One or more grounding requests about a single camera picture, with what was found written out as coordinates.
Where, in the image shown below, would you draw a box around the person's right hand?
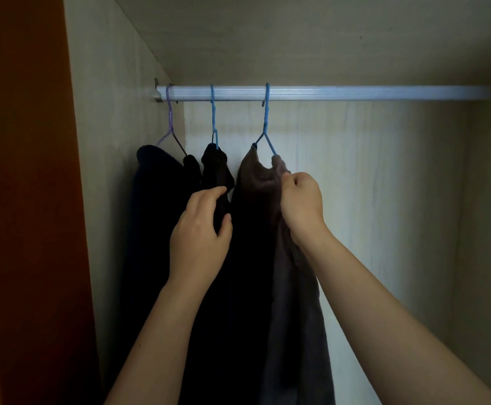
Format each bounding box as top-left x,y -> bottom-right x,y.
280,172 -> 329,245

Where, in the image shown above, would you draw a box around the person's left hand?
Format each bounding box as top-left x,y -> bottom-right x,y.
169,186 -> 233,288

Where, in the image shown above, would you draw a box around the brown-grey garment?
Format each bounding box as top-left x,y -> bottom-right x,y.
229,144 -> 335,405

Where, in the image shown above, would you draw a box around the black garment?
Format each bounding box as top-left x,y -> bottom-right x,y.
178,143 -> 271,405

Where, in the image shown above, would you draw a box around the person's right forearm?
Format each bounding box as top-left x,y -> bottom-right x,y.
299,227 -> 491,405

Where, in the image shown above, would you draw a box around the person's left forearm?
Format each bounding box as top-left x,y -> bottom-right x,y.
104,279 -> 213,405

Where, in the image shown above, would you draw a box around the dark navy hanging garment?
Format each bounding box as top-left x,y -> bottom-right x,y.
107,145 -> 202,393

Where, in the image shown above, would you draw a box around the white closet rod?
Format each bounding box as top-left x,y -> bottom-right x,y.
156,85 -> 491,102

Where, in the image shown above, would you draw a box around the orange-brown wardrobe door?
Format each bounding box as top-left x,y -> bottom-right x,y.
0,0 -> 103,405

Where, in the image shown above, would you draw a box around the blue wire hanger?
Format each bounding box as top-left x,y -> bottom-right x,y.
209,84 -> 220,150
252,83 -> 278,156

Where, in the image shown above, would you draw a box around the purple wire hanger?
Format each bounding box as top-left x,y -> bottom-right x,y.
156,84 -> 189,157

